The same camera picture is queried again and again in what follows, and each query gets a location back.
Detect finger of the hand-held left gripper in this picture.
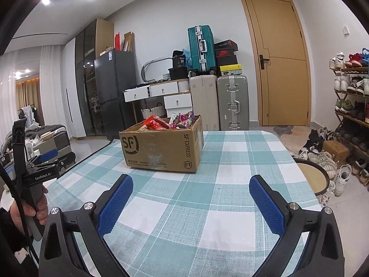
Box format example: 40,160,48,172
53,152,77,170
37,148,59,164

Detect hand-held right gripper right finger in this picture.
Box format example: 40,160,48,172
249,175,346,277

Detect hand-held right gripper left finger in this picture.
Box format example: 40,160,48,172
39,174,134,277

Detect red snack packet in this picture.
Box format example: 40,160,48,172
141,115,171,131

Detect purple snack packet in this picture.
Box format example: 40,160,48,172
176,111,195,129

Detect person's left forearm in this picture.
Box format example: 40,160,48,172
0,208,39,277

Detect person's left hand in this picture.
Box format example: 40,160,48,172
10,185,49,237

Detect grey cluttered sofa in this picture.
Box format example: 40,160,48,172
0,124,72,174

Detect hanging clothes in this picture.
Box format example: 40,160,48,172
17,105,39,130

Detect round black rimmed stool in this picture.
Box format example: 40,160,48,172
293,159,330,195

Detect white wardrobe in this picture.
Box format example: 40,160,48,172
64,36,87,138

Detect white curtain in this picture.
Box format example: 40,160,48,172
39,45,68,127

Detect pile of loose sneakers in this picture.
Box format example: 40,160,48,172
297,127,352,205

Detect grey tan door mat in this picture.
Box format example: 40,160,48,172
272,125,312,137

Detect black fridge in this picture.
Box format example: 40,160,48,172
94,49,137,140

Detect glass door cabinet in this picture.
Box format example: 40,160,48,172
75,19,114,137

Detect small brown cardboard box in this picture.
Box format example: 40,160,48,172
322,140,350,163

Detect woven laundry basket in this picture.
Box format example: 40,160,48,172
141,102,163,119

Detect silver suitcase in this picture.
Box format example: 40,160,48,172
217,75,250,131

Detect beige suitcase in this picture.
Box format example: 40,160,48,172
189,74,220,132

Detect wooden shoe rack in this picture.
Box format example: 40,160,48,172
330,66,369,162

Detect oval mirror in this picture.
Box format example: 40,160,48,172
141,58,173,84

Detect white drawer desk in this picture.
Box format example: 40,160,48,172
123,80,193,119

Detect wooden door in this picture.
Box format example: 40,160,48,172
240,0,312,127

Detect yellow black shoe box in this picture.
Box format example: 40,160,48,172
219,64,243,76

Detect black storage box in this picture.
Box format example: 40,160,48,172
169,68,189,80

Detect rows of racked shoes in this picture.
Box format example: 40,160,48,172
329,48,369,184

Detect plain black shoe box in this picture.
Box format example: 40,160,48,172
216,55,238,67

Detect black printed bag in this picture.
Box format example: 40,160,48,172
172,50,188,69

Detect red logo shoe box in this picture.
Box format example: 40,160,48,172
215,49,238,58

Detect teal suitcase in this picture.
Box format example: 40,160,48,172
187,25,217,74

